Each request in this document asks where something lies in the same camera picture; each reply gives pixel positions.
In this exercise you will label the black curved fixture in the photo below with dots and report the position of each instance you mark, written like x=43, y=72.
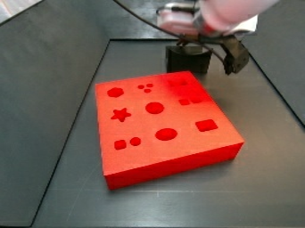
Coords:
x=189, y=58

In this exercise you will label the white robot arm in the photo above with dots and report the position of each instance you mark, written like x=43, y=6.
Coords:
x=211, y=18

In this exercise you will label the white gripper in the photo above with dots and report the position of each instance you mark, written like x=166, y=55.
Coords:
x=186, y=18

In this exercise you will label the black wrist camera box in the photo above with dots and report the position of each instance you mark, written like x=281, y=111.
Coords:
x=236, y=53

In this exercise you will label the red block with shaped holes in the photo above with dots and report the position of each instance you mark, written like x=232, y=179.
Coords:
x=161, y=127

